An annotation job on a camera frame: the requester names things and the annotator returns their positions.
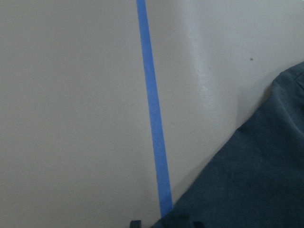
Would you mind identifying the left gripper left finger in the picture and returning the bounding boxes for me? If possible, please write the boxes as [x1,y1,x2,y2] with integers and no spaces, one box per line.
[130,220,142,228]

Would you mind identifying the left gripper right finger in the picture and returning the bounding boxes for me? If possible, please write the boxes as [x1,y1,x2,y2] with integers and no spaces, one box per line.
[193,221,202,228]

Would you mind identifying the black graphic t-shirt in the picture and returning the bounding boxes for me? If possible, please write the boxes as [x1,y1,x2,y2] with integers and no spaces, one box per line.
[154,63,304,228]

